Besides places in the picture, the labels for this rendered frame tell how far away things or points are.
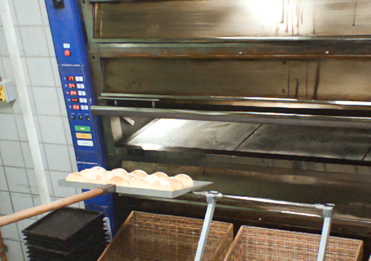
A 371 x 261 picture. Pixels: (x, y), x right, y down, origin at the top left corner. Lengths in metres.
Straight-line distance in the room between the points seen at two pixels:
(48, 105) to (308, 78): 1.37
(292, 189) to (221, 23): 0.78
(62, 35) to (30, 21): 0.21
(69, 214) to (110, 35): 0.93
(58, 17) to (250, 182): 1.16
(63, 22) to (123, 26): 0.31
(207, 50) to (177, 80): 0.21
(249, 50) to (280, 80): 0.18
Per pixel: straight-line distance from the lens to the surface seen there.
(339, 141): 3.38
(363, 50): 2.96
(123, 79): 3.46
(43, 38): 3.66
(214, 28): 3.14
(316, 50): 3.01
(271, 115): 3.00
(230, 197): 2.95
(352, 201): 3.21
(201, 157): 3.40
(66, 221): 3.68
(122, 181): 3.03
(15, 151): 4.04
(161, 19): 3.27
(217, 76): 3.22
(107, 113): 3.39
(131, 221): 3.70
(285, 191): 3.30
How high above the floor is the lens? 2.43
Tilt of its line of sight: 20 degrees down
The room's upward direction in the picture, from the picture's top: 8 degrees counter-clockwise
